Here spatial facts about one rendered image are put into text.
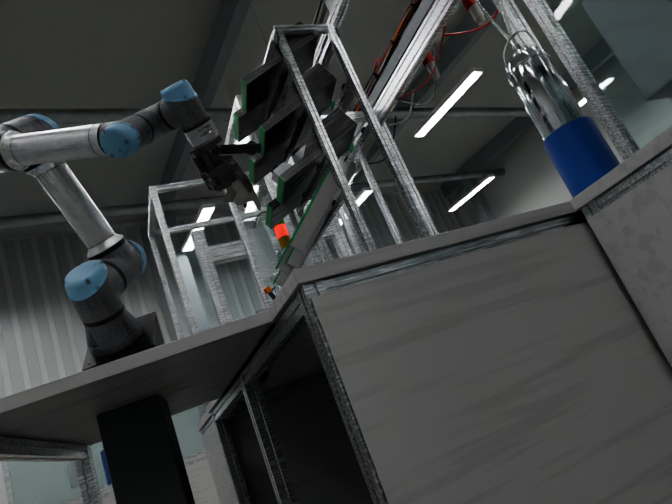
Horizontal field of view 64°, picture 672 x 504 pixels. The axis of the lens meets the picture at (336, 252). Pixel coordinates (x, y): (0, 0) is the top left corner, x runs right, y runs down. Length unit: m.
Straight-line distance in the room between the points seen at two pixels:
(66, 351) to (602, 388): 9.30
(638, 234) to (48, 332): 9.48
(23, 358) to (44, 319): 0.70
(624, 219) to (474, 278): 0.38
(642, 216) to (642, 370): 0.33
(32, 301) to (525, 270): 9.56
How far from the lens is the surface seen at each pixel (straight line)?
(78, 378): 1.22
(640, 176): 1.32
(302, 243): 1.33
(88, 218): 1.66
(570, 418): 1.19
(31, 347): 10.04
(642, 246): 1.33
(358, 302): 1.01
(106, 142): 1.31
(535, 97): 1.82
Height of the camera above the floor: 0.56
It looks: 17 degrees up
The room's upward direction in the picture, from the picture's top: 22 degrees counter-clockwise
